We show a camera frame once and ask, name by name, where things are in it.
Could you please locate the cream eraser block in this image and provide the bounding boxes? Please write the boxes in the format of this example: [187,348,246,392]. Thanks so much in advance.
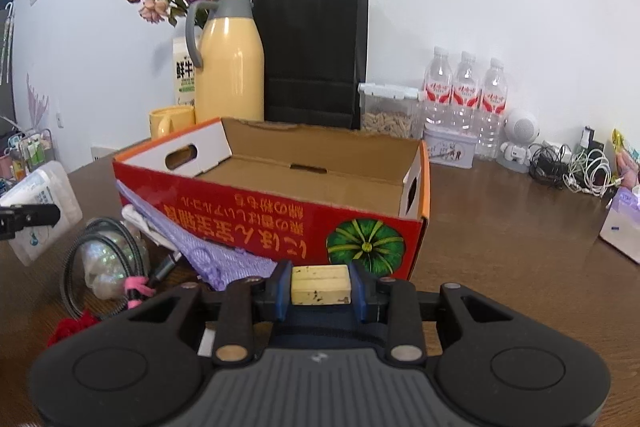
[291,265,351,305]

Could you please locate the purple flower wall sticker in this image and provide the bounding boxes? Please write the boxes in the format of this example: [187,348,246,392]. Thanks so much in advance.
[25,74,51,132]

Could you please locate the white cable tangle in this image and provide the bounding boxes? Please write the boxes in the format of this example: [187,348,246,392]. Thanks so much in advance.
[562,147,623,196]

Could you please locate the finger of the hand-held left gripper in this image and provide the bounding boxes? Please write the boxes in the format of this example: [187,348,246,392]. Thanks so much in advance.
[0,203,62,242]

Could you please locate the clear container of seeds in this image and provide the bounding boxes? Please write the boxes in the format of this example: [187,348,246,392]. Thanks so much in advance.
[357,82,420,140]

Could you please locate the red fabric flower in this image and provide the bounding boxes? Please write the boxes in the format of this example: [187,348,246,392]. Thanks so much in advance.
[47,309,101,348]

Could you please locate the purple knitted cloth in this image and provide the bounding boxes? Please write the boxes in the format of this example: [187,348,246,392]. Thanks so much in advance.
[116,181,278,290]

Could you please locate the iridescent ball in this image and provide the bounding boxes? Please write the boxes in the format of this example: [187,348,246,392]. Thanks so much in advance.
[82,232,151,303]

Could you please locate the pink hair tie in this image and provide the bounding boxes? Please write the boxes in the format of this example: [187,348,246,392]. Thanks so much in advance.
[122,276,155,310]

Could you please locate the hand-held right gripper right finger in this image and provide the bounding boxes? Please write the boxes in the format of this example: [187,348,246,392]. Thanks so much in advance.
[348,261,523,367]

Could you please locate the wire rack with toiletries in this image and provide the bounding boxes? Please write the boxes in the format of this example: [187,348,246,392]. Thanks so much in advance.
[0,127,56,182]

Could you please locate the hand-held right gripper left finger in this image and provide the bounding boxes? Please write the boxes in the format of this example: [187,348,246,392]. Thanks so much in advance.
[117,259,294,367]

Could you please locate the white robot figurine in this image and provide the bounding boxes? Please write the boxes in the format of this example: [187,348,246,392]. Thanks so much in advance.
[498,108,541,174]

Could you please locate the grey refrigerator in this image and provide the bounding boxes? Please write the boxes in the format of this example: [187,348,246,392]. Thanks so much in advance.
[0,0,17,120]

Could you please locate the black paper bag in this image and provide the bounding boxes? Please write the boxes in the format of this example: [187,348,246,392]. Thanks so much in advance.
[251,0,370,131]

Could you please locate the white cloth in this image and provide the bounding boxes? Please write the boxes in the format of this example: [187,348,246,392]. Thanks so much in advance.
[121,204,176,250]

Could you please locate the yellow mug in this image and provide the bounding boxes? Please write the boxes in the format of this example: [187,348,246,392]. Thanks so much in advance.
[148,106,197,140]

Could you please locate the red cardboard box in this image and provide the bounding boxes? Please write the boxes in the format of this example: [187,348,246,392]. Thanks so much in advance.
[112,117,432,282]

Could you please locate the yellow thermos jug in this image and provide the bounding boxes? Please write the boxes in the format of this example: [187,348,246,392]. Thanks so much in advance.
[185,0,265,124]

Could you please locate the white tin box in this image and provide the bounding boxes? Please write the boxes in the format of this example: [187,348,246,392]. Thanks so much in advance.
[422,123,478,168]

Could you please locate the yellow snack packet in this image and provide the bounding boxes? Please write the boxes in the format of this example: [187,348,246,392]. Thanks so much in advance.
[611,129,640,168]

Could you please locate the clear wet wipes pack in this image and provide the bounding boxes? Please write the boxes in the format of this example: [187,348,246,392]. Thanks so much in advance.
[0,160,83,267]

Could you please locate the grey braided cable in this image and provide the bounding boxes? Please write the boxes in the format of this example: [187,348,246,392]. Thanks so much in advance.
[61,217,176,320]

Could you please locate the white milk carton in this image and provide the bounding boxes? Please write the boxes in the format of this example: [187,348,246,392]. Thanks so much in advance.
[172,36,201,108]

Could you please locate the purple tissue pack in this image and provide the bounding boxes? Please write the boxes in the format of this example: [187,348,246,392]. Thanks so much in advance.
[599,186,640,265]

